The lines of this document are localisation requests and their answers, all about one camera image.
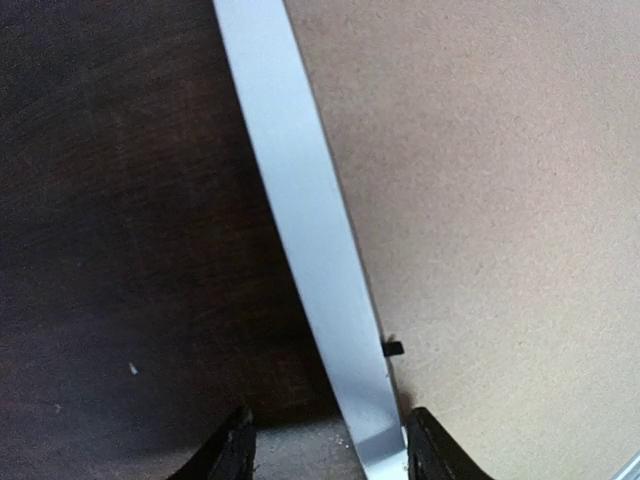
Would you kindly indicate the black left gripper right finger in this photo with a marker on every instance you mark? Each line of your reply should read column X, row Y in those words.
column 433, row 454

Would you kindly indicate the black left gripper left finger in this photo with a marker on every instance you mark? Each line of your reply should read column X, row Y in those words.
column 228, row 454

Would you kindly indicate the brown cardboard backing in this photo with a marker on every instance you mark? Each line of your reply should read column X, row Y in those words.
column 488, row 152

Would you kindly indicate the white picture frame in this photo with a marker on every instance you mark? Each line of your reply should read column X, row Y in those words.
column 304, row 194

